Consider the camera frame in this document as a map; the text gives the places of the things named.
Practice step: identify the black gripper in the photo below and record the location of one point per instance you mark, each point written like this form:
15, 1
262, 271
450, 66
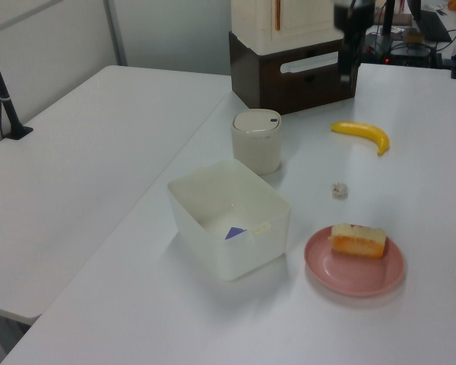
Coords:
355, 15

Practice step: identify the crumpled white paper ball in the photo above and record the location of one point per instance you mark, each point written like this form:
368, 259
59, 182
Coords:
339, 190

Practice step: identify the cream toy microwave box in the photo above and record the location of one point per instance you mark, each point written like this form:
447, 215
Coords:
258, 23

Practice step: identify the purple paper card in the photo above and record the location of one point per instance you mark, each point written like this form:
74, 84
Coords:
235, 233

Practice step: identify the yellow toy banana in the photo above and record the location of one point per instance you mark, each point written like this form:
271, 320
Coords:
365, 131

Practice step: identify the orange tape strip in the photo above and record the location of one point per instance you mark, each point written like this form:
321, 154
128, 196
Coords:
277, 15

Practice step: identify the black electronics box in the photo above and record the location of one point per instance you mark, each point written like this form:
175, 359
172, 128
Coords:
403, 53

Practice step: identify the dark brown drawer cabinet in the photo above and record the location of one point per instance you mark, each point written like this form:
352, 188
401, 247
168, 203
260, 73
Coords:
273, 87

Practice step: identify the black laptop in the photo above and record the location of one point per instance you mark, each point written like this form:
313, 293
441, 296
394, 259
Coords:
433, 23

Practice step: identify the black camera stand pole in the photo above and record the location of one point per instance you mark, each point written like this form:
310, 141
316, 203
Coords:
4, 95

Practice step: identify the small cream trash can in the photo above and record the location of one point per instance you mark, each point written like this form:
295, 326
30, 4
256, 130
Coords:
256, 148

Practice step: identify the white plastic storage bin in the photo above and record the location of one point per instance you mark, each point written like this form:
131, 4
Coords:
232, 213

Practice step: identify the pink plate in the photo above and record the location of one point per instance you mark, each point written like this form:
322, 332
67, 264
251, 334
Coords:
349, 277

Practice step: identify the black upright stand post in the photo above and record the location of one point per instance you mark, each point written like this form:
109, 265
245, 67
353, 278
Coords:
388, 17

